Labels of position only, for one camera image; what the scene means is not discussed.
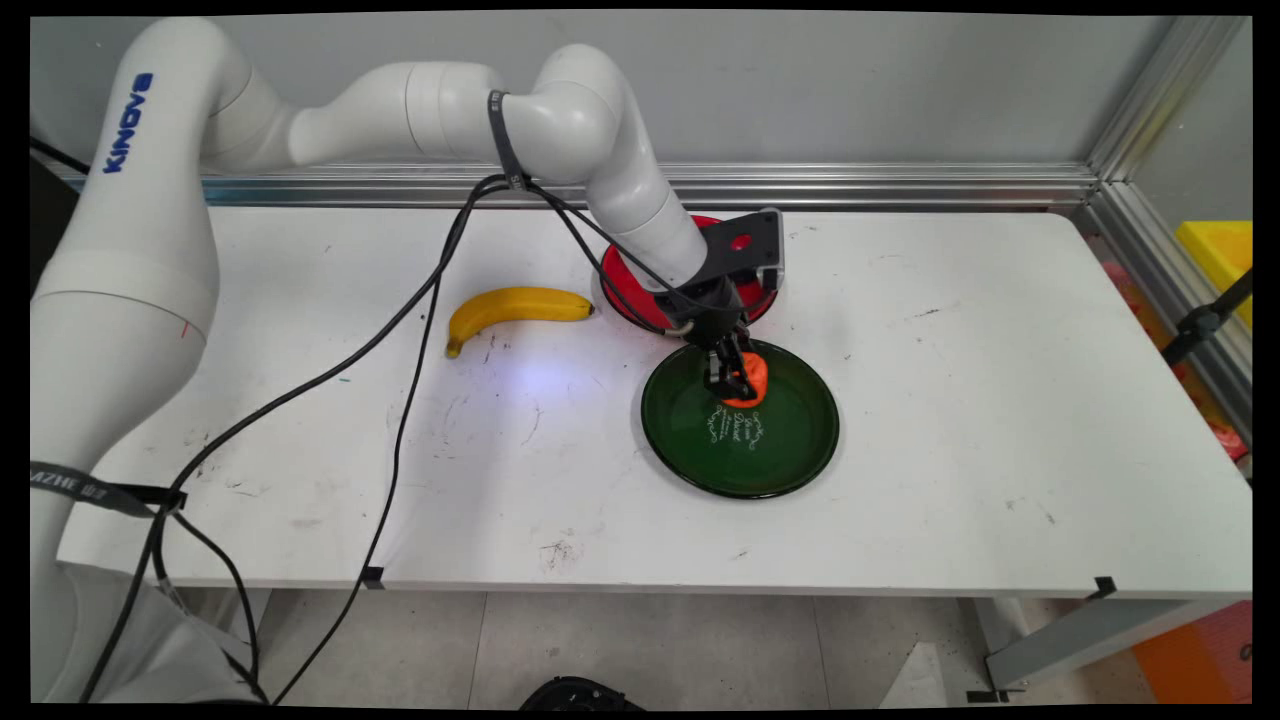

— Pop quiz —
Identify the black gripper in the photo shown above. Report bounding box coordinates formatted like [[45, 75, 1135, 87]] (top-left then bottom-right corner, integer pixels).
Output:
[[654, 274, 760, 400]]

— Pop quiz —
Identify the orange toy fruit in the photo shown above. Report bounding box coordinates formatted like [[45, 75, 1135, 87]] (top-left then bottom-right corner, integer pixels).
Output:
[[720, 352, 770, 409]]

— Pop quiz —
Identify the dark green plate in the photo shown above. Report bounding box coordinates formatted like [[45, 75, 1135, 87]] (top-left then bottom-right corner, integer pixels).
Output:
[[640, 337, 841, 501]]

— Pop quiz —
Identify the red plate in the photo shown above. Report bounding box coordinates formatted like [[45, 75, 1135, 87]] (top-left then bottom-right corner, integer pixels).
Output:
[[599, 214, 782, 334]]

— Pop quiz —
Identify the yellow banana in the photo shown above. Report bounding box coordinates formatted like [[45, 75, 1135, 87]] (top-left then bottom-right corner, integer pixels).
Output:
[[446, 286, 597, 359]]

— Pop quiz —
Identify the black round floor object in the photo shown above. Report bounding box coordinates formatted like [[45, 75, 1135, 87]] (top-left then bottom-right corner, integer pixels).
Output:
[[519, 676, 643, 711]]

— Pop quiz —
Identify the grey table leg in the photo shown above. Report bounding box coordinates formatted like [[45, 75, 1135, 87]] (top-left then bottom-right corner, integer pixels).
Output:
[[984, 598, 1239, 693]]

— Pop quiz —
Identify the red bag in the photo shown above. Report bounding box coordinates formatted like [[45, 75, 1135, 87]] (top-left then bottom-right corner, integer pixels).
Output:
[[1098, 258, 1251, 463]]

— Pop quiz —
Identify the yellow box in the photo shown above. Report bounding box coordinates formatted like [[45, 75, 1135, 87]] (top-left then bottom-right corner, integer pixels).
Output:
[[1174, 220, 1253, 331]]

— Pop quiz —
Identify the white table leg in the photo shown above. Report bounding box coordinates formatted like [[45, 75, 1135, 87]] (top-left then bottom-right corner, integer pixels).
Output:
[[175, 588, 273, 683]]

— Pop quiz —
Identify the orange box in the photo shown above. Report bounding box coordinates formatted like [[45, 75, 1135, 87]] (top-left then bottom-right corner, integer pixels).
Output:
[[1130, 600, 1253, 705]]

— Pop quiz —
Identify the black box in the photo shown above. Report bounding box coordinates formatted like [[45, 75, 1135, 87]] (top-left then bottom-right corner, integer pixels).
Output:
[[30, 158, 83, 293]]

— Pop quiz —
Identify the black wrist camera mount plate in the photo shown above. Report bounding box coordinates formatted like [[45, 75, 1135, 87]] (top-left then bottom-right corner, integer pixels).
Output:
[[688, 207, 787, 303]]

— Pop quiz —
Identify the aluminium frame rail long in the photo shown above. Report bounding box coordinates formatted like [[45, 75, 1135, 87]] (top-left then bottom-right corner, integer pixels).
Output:
[[60, 162, 1101, 211]]

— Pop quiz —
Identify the plain black velcro strap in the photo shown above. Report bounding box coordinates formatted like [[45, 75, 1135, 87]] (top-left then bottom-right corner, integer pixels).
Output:
[[487, 89, 530, 192]]

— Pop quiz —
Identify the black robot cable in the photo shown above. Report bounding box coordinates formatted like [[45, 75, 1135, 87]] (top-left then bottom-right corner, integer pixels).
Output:
[[270, 175, 701, 704], [78, 178, 521, 704]]

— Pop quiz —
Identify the aluminium frame rail short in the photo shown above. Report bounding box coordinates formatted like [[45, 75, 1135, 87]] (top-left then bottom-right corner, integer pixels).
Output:
[[1078, 180, 1253, 446]]

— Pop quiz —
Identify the aluminium frame post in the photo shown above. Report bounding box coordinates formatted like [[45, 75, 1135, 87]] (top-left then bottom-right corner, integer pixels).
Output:
[[1085, 15, 1251, 183]]

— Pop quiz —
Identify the black printed velcro strap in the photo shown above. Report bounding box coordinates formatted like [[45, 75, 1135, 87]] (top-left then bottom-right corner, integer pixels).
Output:
[[30, 461, 188, 519]]

